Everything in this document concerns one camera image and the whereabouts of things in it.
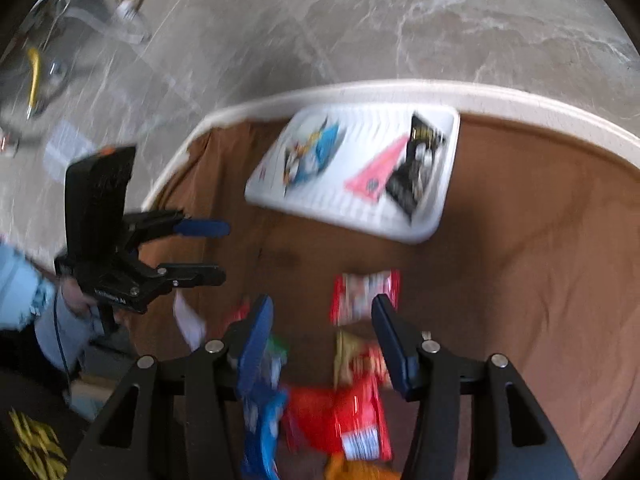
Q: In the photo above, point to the red white fruit snack packet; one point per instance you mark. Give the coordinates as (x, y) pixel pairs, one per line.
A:
(353, 295)

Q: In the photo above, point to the dark blue snack packet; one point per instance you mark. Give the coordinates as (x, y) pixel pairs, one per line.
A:
(262, 409)

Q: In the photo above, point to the white crumpled wrapper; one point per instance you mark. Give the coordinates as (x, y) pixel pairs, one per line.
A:
(190, 325)

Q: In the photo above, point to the orange snack bar packet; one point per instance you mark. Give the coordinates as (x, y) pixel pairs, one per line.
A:
(340, 468)

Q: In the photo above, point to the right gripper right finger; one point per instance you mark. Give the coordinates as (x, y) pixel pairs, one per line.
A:
(399, 341)

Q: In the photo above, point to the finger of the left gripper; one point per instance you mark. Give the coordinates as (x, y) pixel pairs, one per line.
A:
(184, 225)
(190, 275)

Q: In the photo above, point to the beige red snack packet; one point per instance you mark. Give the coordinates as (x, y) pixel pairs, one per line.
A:
(356, 358)

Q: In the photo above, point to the black gold snack packet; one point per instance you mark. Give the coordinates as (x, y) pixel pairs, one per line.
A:
(408, 182)

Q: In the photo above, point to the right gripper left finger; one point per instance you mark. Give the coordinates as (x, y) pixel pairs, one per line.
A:
(246, 342)

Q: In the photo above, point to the green clear snack packet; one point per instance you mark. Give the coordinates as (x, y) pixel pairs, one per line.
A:
(277, 350)

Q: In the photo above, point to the white plastic tray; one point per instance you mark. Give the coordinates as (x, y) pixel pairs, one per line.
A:
(368, 128)

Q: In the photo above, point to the left forearm grey sleeve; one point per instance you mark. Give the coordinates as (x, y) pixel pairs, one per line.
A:
(28, 300)

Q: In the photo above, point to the small red wrapper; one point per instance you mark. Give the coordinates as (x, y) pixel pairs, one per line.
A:
(237, 315)

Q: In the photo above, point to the light blue cartoon snack bag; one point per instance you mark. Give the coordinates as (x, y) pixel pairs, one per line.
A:
(310, 150)

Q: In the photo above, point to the person's left hand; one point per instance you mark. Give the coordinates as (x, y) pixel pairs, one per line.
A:
(79, 311)

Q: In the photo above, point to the large red snack bag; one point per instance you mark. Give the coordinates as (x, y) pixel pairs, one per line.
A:
(348, 421)

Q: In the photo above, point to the pink snack packet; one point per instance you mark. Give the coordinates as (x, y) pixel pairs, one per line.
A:
(369, 182)

